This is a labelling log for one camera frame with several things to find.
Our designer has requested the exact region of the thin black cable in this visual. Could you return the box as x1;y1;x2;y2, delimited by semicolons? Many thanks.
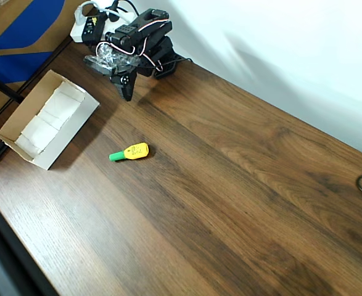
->
160;57;194;67

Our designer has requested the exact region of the yellow green marker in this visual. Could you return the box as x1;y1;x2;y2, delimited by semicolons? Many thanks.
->
109;142;150;162

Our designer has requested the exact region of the black power adapter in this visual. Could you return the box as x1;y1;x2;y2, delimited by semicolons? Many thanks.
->
81;12;106;43

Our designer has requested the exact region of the white cardboard box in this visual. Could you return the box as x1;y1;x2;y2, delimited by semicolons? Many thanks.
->
0;70;101;171

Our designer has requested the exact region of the white paper padding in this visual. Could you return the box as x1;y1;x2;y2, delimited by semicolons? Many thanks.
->
15;80;86;157

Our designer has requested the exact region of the plastic wrapped wrist camera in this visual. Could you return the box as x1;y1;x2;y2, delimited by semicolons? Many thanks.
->
84;43;138;75

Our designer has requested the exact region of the cardboard box with blue print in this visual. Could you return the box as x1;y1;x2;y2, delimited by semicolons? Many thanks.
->
0;0;76;128

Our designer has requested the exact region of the white plug with cable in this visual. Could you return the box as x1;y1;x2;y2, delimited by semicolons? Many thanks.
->
73;1;138;27

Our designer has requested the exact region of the white power strip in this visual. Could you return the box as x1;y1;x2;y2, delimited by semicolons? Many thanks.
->
69;7;140;43

